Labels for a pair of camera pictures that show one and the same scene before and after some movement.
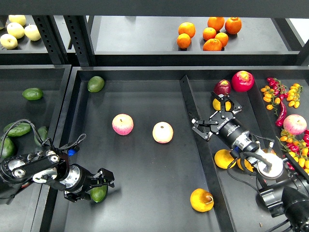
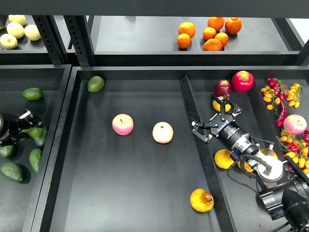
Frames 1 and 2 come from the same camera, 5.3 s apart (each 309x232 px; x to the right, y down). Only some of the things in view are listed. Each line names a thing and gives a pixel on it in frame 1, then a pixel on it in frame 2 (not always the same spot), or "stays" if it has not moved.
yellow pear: x=201 y=200 stays
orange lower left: x=183 y=40 stays
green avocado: x=97 y=194 -> x=36 y=132
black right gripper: x=228 y=128 stays
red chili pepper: x=283 y=114 stays
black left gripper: x=77 y=180 -> x=12 y=126
